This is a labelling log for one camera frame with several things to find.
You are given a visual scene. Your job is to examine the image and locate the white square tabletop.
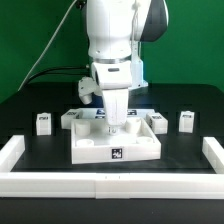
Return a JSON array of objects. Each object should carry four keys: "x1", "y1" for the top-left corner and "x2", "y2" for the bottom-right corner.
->
[{"x1": 71, "y1": 117, "x2": 161, "y2": 164}]

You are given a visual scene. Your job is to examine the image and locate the black cable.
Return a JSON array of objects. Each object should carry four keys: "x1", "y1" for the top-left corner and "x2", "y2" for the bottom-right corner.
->
[{"x1": 25, "y1": 67, "x2": 91, "y2": 85}]

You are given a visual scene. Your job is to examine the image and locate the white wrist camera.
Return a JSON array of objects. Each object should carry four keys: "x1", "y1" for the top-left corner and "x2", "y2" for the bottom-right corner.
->
[{"x1": 78, "y1": 77, "x2": 102, "y2": 104}]

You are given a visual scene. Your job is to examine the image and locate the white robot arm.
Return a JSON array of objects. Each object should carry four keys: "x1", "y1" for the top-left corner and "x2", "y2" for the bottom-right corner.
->
[{"x1": 78, "y1": 0, "x2": 169, "y2": 134}]

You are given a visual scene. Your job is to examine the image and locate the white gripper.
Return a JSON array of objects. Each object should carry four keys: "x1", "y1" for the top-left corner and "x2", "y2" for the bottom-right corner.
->
[{"x1": 91, "y1": 61, "x2": 131, "y2": 136}]

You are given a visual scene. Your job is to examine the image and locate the white marker sheet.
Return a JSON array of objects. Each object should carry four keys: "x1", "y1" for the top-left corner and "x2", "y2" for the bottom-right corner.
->
[{"x1": 81, "y1": 108, "x2": 155, "y2": 119}]

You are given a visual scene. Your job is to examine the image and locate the white cable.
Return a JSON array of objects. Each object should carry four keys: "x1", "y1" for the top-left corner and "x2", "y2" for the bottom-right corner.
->
[{"x1": 17, "y1": 0, "x2": 78, "y2": 92}]

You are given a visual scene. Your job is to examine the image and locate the white U-shaped fence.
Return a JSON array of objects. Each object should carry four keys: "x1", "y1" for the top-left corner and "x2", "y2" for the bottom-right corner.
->
[{"x1": 0, "y1": 135, "x2": 224, "y2": 199}]

